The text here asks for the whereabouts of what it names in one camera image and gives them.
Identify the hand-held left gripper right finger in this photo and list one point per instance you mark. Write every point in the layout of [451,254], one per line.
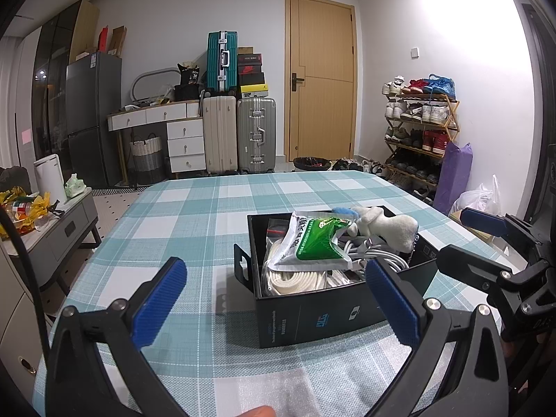
[391,304]

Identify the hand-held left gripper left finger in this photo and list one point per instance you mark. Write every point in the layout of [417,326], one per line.
[160,299]

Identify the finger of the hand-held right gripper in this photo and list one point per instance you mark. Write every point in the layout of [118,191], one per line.
[469,265]
[482,221]

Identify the black cardboard box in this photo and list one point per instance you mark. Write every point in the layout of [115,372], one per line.
[304,321]

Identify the green medicine packet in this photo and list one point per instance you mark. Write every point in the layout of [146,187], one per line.
[317,243]

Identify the light green soft item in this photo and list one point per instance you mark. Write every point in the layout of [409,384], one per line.
[77,186]

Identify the person's left hand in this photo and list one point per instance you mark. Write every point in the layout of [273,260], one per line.
[256,412]

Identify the white plastic bag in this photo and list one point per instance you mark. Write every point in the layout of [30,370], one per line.
[478,197]

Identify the purple bag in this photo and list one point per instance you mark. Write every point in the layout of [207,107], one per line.
[451,178]

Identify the teal checkered tablecloth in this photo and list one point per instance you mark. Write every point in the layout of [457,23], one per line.
[195,226]

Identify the wooden shoe rack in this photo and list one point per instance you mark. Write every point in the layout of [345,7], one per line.
[451,115]

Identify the grey coffee table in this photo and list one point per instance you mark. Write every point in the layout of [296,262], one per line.
[65,230]

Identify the group of shoes on floor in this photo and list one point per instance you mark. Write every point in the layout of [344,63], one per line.
[360,166]

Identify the clear zip bag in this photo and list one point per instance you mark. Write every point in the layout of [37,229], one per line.
[278,228]

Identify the woven laundry basket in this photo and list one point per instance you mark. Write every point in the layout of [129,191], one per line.
[147,158]

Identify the white side cabinet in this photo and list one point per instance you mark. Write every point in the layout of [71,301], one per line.
[17,312]

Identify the yellow plastic bag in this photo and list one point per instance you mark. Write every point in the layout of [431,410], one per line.
[34,208]

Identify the white desk with drawers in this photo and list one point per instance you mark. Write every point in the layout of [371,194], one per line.
[184,143]

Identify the black round basket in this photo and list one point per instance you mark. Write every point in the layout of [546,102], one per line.
[310,164]

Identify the white air purifier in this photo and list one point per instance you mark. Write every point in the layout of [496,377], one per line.
[50,178]

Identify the beige suitcase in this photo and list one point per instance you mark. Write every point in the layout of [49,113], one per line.
[219,134]

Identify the silver suitcase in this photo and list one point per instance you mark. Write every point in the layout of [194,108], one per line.
[256,134]

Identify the dark clothes pile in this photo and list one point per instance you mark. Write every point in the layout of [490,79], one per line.
[13,178]

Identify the dark grey fridge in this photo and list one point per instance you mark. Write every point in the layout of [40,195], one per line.
[93,117]

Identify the wooden door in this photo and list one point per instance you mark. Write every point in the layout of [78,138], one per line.
[325,95]

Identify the pink note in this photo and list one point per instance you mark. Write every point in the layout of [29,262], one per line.
[26,135]

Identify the black bag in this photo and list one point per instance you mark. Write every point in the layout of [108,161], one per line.
[189,80]

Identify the yellow and black shoe box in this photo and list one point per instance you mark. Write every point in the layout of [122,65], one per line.
[254,90]

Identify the plain black shoe box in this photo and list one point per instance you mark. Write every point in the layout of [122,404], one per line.
[252,78]

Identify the teal suitcase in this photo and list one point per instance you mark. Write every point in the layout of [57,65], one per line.
[221,61]

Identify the black shoe box red logo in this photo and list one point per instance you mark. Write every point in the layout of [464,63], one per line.
[250,68]

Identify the tall dark glass cabinet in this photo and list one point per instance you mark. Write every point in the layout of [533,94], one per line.
[52,74]

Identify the black shoe box white print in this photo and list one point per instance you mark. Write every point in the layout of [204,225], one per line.
[249,58]

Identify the upright brown cardboard box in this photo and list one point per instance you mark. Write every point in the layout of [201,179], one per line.
[117,40]

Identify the small flat brown box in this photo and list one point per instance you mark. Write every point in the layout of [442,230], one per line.
[246,50]

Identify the oval grey frame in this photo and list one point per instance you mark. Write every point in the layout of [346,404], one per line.
[145,80]

